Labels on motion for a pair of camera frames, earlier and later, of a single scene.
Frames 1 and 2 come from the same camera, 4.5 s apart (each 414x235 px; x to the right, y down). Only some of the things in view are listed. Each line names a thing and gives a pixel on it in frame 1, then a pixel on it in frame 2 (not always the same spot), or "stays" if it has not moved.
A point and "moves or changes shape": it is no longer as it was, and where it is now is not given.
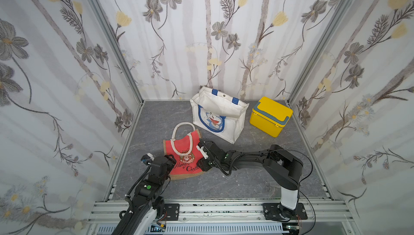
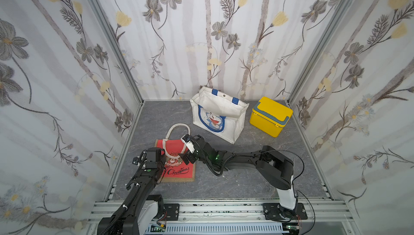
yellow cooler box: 269,117 stays
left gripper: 170,162 to 163,158
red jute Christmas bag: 184,148 moves or changes shape
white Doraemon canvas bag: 219,115 stays
